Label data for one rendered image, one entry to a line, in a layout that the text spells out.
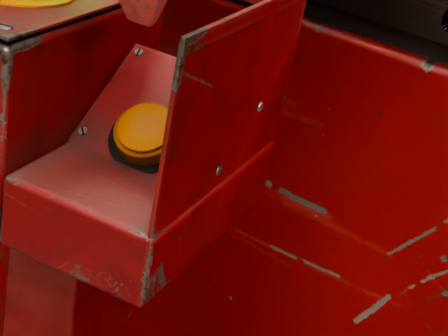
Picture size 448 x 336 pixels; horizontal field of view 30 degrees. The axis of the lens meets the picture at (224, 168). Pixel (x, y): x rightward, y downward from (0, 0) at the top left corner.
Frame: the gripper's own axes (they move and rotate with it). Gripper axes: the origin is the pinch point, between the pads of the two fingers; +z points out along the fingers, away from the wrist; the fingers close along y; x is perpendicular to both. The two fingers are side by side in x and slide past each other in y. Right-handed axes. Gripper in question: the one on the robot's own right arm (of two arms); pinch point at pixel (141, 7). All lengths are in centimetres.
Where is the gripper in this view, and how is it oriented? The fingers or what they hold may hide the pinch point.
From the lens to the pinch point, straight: 43.0
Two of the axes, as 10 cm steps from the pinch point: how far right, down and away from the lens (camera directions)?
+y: 4.8, -5.3, 7.0
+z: -0.6, 7.7, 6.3
